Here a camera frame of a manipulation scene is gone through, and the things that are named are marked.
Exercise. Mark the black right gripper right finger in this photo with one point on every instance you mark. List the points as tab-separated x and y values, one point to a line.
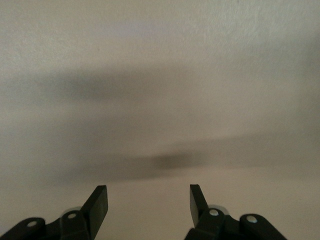
198	210

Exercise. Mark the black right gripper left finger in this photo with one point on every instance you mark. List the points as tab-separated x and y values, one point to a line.
96	210

